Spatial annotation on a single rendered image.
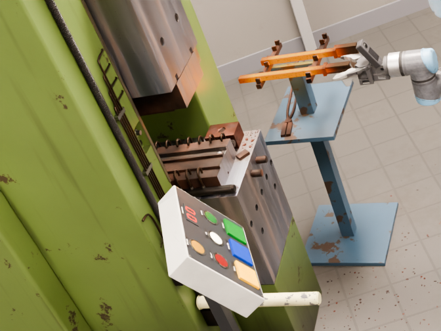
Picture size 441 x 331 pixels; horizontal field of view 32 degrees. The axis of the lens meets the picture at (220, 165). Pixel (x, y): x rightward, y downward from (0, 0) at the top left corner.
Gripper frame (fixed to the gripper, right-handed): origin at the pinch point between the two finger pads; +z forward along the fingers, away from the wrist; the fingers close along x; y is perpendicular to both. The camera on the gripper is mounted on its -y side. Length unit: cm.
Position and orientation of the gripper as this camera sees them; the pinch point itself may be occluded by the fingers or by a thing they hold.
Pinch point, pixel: (335, 66)
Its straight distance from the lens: 292.4
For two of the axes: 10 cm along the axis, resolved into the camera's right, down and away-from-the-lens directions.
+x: 3.2, -6.4, 7.0
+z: -8.9, 0.6, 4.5
